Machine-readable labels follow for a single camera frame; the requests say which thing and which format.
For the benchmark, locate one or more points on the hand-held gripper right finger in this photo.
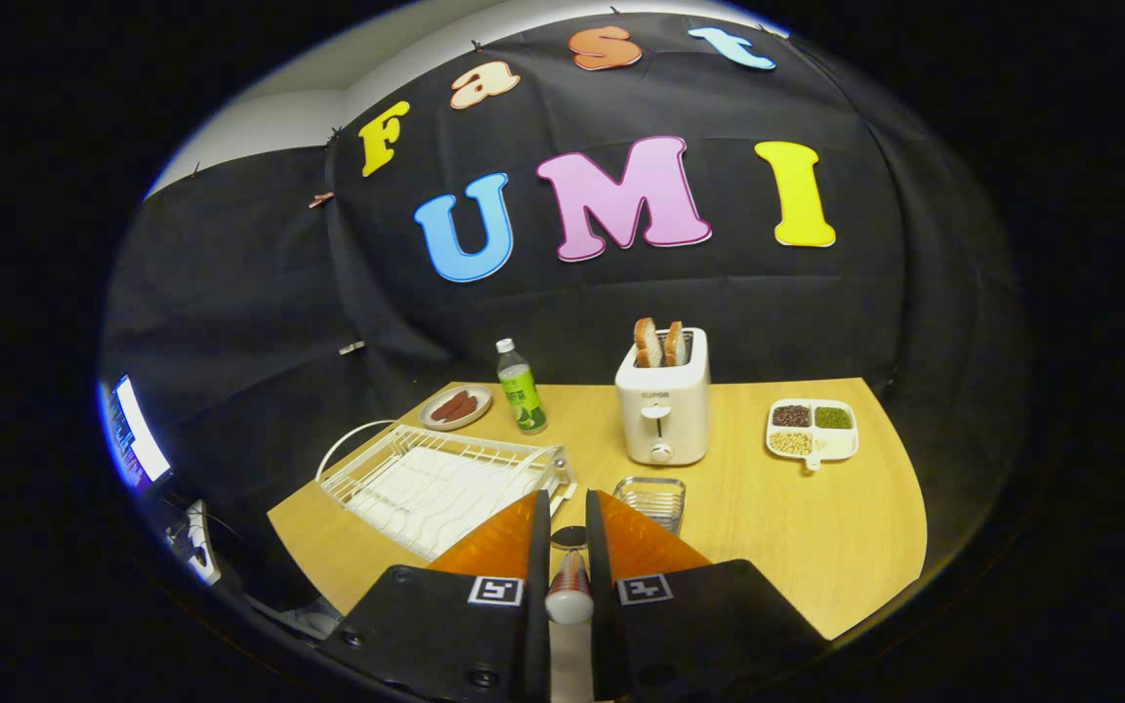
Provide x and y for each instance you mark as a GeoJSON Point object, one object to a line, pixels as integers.
{"type": "Point", "coordinates": [709, 625]}

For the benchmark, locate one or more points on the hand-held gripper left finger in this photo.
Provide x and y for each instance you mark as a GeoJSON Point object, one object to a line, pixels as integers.
{"type": "Point", "coordinates": [426, 625]}

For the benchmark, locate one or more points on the white plate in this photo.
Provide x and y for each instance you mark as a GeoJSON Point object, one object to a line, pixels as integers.
{"type": "Point", "coordinates": [572, 664]}

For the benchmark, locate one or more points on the white divided bean dish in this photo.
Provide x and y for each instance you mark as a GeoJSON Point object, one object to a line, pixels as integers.
{"type": "Point", "coordinates": [836, 444]}

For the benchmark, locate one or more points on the small beige plate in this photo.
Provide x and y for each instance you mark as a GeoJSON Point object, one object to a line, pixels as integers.
{"type": "Point", "coordinates": [480, 398]}

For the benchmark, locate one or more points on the white toaster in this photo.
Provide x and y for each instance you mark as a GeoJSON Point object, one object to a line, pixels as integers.
{"type": "Point", "coordinates": [662, 420]}

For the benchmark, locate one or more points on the brown sausage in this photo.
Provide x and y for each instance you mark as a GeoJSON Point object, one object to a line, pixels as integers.
{"type": "Point", "coordinates": [448, 406]}
{"type": "Point", "coordinates": [463, 410]}

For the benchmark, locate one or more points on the white desktop device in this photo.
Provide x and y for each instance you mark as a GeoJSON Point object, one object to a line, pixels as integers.
{"type": "Point", "coordinates": [196, 542]}

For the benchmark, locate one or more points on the green label drink bottle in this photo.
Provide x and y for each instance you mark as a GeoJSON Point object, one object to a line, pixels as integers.
{"type": "Point", "coordinates": [523, 400]}

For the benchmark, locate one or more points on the small white tag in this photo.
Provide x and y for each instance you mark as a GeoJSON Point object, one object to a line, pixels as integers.
{"type": "Point", "coordinates": [352, 347]}

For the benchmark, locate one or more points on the black backdrop cloth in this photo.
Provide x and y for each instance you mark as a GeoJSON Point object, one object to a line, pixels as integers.
{"type": "Point", "coordinates": [562, 312]}

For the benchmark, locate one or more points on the bright monitor screen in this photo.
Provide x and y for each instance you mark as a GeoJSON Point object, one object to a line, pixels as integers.
{"type": "Point", "coordinates": [138, 434]}

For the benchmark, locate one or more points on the orange cloth clip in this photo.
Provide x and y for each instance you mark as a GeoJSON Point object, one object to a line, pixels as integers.
{"type": "Point", "coordinates": [320, 199]}

